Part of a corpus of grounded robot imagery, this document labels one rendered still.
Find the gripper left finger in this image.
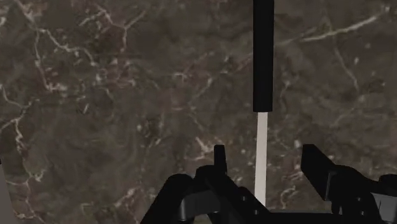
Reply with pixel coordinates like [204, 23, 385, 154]
[140, 144, 272, 224]

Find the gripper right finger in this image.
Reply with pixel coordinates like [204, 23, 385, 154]
[300, 143, 397, 224]

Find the black-handled knife with pale blade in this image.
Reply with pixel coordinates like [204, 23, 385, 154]
[253, 0, 275, 207]

